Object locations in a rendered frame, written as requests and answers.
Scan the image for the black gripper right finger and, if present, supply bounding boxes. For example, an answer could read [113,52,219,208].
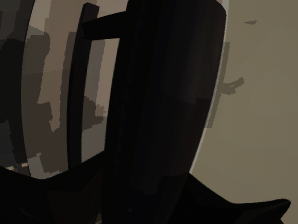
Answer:
[168,173,291,224]

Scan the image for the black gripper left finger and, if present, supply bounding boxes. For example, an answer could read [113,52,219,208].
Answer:
[0,151,104,224]

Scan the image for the black mat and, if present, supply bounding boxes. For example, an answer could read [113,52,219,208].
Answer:
[0,0,35,177]

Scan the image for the beige square tile with black center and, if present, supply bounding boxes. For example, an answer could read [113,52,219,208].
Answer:
[94,213,102,224]

